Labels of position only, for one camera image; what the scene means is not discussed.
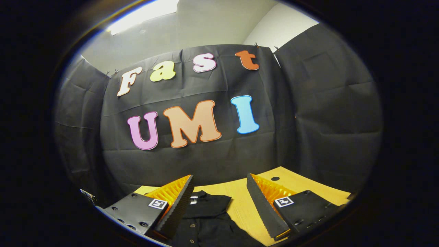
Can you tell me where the black backdrop cloth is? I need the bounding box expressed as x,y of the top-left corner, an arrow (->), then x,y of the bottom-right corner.
55,23 -> 383,203

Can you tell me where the ceiling light panel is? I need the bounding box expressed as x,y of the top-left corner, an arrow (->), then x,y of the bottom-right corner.
106,0 -> 179,36

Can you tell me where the black buttoned garment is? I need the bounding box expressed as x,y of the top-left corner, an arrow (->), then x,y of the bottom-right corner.
171,190 -> 265,247

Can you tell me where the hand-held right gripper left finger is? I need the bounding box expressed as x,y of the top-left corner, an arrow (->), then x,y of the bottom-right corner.
103,174 -> 194,240

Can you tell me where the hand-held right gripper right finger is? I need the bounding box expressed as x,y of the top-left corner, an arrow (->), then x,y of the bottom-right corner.
246,173 -> 350,240

